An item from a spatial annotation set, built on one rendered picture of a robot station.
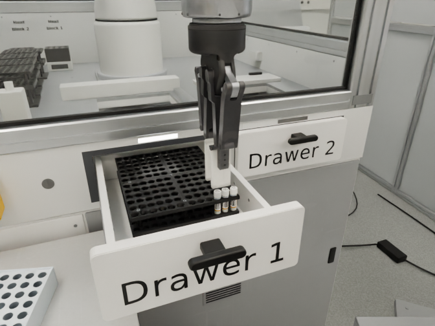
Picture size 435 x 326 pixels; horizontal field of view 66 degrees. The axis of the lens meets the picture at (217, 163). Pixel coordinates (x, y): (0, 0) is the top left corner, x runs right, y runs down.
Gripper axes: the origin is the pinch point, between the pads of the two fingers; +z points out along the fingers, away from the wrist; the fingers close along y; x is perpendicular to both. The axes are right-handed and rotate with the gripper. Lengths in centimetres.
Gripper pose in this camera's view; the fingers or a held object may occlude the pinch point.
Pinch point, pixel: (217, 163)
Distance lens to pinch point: 52.1
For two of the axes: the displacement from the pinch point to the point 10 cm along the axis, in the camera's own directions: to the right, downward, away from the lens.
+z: 0.0, 9.0, 4.4
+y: 3.6, 4.1, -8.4
